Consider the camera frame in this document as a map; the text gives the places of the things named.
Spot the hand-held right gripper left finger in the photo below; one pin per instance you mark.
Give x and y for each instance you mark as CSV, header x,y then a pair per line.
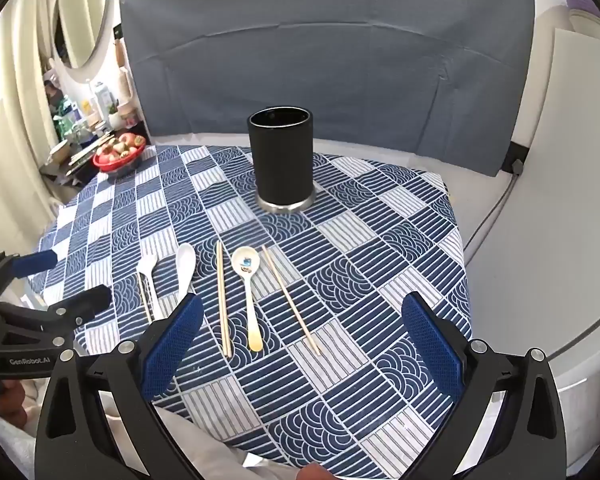
x,y
175,345

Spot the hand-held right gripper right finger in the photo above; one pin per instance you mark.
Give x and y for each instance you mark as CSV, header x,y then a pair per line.
x,y
430,340

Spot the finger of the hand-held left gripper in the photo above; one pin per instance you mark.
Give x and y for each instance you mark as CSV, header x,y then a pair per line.
x,y
35,262
87,301

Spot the wooden chopstick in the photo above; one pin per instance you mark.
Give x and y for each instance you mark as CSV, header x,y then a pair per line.
x,y
290,297
222,295
144,296

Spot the black cylindrical utensil holder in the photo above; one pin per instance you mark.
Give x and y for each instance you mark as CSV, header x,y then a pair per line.
x,y
280,160

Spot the person's left hand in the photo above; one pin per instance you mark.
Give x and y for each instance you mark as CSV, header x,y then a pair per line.
x,y
7,401

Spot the person's right hand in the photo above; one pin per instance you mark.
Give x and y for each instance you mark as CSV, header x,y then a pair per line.
x,y
315,472

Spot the white plastic fork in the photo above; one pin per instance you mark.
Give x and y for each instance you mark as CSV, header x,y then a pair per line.
x,y
147,265

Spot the white plastic spoon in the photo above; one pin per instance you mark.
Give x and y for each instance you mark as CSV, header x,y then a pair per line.
x,y
186,260

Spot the blue white patterned tablecloth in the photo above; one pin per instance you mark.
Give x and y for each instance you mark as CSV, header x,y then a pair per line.
x,y
355,260

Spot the bundle of wooden sticks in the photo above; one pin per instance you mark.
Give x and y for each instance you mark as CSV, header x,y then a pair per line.
x,y
82,152

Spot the red fruit bowl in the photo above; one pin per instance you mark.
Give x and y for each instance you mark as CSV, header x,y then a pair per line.
x,y
117,164

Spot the cream curtain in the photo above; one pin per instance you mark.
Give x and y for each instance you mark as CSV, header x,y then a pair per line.
x,y
10,135

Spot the green glass bottle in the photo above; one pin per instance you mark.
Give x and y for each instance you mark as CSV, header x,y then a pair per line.
x,y
66,120

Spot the red apple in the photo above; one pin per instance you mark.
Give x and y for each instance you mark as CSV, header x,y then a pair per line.
x,y
130,140

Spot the white carton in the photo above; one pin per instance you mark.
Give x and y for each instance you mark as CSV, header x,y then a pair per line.
x,y
101,97

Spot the grey backdrop cloth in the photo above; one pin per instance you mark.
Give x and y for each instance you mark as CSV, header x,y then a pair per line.
x,y
330,60

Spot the oval wall mirror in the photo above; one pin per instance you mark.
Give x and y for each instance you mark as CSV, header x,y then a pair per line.
x,y
80,15

